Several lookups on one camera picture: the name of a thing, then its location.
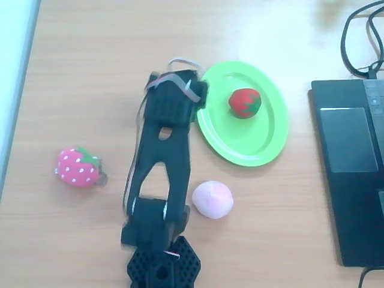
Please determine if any red strawberry plush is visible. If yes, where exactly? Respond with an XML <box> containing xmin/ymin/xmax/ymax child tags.
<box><xmin>228</xmin><ymin>88</ymin><xmax>262</xmax><ymax>118</ymax></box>

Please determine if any green plate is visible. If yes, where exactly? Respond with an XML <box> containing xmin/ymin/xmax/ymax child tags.
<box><xmin>196</xmin><ymin>60</ymin><xmax>289</xmax><ymax>168</ymax></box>

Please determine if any pink strawberry plush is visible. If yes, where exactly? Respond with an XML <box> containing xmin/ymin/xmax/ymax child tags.
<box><xmin>56</xmin><ymin>145</ymin><xmax>104</xmax><ymax>187</ymax></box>

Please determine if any pink peach plush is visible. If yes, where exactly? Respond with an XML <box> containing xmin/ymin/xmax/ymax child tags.
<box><xmin>191</xmin><ymin>179</ymin><xmax>235</xmax><ymax>220</ymax></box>

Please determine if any black laptop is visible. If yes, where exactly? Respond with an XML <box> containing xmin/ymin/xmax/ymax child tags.
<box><xmin>308</xmin><ymin>78</ymin><xmax>384</xmax><ymax>268</ymax></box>

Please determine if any white red gripper wire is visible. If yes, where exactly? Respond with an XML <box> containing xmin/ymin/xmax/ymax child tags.
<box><xmin>146</xmin><ymin>57</ymin><xmax>205</xmax><ymax>104</ymax></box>

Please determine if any thick black cable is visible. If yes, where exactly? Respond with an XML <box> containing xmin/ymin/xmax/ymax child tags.
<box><xmin>340</xmin><ymin>0</ymin><xmax>384</xmax><ymax>79</ymax></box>

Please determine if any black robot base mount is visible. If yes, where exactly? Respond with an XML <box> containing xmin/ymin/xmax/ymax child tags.
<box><xmin>125</xmin><ymin>235</ymin><xmax>202</xmax><ymax>288</ymax></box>

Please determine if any thin black cable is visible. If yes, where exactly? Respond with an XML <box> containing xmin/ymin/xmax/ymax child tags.
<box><xmin>356</xmin><ymin>5</ymin><xmax>384</xmax><ymax>80</ymax></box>

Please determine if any black laptop cable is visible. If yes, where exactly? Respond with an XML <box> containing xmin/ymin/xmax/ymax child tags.
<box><xmin>358</xmin><ymin>266</ymin><xmax>384</xmax><ymax>288</ymax></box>

